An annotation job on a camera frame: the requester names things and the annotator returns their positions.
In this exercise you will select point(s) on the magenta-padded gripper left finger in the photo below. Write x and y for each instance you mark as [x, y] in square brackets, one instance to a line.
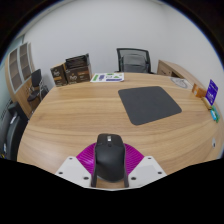
[85, 160]

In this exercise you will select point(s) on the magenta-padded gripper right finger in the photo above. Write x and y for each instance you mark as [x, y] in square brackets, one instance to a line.
[135, 160]

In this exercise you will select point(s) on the black computer mouse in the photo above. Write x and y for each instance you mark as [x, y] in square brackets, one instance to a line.
[110, 160]

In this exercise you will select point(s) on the dark grey mouse pad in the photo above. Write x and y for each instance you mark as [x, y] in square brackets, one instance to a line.
[148, 105]

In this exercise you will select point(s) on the black leather office chair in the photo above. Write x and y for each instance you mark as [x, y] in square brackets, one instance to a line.
[11, 133]

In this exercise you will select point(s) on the white printed sheet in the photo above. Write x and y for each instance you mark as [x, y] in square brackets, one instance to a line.
[107, 77]

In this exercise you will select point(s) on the small brown cardboard box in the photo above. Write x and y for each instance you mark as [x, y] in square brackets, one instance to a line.
[59, 76]

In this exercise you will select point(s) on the large dark brown box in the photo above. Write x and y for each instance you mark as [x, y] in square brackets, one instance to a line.
[79, 71]

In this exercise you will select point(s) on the round clear disc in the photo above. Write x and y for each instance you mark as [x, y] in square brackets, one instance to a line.
[180, 82]

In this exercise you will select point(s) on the blue small box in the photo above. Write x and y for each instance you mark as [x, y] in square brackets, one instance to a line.
[213, 114]

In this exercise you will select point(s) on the yellow small box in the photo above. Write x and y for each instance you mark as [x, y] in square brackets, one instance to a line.
[206, 102]

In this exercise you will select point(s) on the green small box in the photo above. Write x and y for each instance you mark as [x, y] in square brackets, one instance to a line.
[217, 115]

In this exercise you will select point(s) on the small black chair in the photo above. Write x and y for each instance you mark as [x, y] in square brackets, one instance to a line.
[36, 80]

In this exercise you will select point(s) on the wooden shelf cabinet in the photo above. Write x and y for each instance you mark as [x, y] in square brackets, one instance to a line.
[16, 95]

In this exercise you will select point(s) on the orange cardboard box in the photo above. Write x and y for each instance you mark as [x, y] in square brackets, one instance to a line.
[199, 90]

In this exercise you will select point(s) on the grey backpack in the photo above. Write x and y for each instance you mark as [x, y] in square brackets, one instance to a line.
[134, 63]

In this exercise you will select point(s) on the wooden side cabinet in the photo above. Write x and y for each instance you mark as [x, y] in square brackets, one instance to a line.
[173, 69]

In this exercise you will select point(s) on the purple standing card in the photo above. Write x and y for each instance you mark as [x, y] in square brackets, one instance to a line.
[211, 92]

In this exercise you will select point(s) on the black mesh office chair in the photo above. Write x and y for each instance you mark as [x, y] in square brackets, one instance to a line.
[120, 51]

